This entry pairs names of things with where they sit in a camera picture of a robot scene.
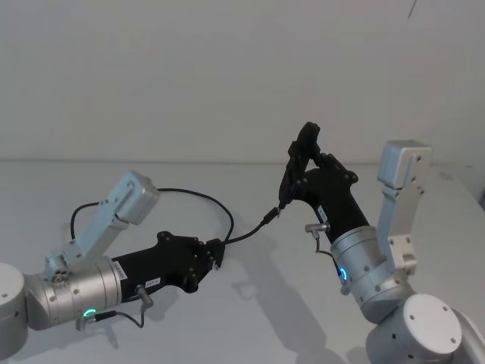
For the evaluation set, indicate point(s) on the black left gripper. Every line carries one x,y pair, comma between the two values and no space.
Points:
159,263

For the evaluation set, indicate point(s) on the white table cloth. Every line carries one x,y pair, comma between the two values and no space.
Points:
235,326

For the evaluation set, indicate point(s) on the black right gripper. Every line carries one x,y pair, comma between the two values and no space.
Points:
335,203

